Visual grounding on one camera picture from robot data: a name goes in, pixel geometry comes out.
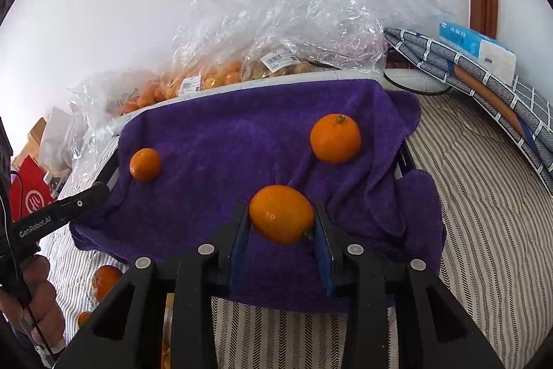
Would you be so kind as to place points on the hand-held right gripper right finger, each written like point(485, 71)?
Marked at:
point(324, 250)

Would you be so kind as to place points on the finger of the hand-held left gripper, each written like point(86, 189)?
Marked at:
point(86, 198)

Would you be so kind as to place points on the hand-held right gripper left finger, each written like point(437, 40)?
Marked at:
point(240, 250)

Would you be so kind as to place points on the oval orange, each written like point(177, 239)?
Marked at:
point(281, 218)

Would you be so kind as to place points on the medium orange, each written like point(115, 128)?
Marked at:
point(105, 281)

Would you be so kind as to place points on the large orange with green stem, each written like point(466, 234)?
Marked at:
point(335, 138)

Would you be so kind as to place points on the clear bag of brown fruits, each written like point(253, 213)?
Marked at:
point(276, 69)

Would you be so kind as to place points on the person's left hand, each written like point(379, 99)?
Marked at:
point(43, 300)

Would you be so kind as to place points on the red paper bag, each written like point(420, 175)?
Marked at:
point(32, 196)

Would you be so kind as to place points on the white plastic bag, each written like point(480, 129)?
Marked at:
point(56, 140)

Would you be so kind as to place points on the brown paper bag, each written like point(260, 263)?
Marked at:
point(36, 131)

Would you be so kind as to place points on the clear bag of oranges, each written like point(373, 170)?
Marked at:
point(138, 99)
point(216, 77)

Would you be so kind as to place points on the purple towel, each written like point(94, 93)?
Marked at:
point(224, 135)

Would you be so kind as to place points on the long white board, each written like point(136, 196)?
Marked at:
point(259, 83)

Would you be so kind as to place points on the folded grey plaid cloth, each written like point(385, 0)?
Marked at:
point(432, 49)

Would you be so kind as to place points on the blue and white tissue pack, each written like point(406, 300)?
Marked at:
point(479, 45)

